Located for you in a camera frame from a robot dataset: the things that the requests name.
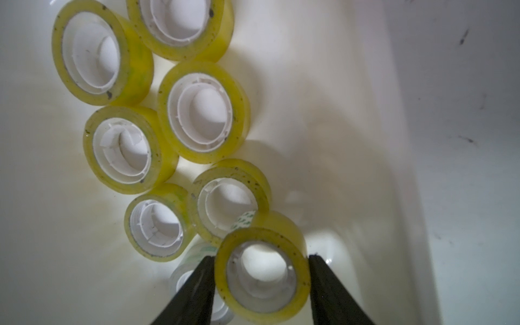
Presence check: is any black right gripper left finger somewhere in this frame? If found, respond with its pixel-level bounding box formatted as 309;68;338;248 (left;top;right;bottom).
152;256;215;325

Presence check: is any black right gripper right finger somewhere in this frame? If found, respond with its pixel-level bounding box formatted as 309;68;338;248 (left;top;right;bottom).
308;255;375;325

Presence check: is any clear grey tape roll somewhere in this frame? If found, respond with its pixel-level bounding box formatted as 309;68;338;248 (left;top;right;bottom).
169;241;234;324

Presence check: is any yellow transparent tape roll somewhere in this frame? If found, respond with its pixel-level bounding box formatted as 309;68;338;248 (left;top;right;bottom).
126;0;234;62
83;106;179;194
157;61;251;164
51;1;154;106
188;158;272;246
123;184;196;262

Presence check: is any white storage box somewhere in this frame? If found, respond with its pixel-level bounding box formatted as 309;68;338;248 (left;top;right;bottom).
1;1;441;324

